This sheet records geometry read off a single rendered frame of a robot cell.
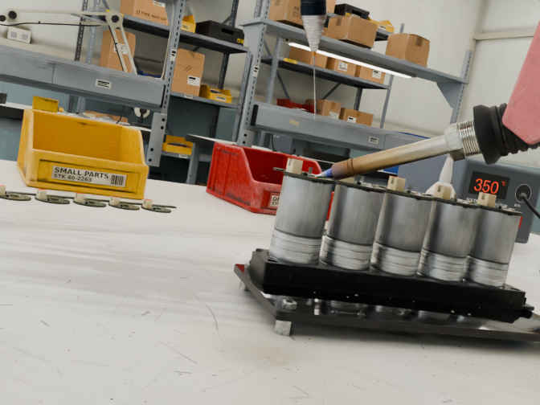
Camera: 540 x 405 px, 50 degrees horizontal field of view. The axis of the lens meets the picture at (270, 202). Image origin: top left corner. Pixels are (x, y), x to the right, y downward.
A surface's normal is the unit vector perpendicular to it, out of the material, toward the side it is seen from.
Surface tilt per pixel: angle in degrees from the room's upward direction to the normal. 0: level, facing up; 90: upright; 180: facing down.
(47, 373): 0
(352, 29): 90
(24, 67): 90
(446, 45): 90
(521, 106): 98
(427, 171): 90
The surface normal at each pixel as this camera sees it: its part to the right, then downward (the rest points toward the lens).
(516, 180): 0.26, 0.16
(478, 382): 0.18, -0.98
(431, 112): 0.47, 0.19
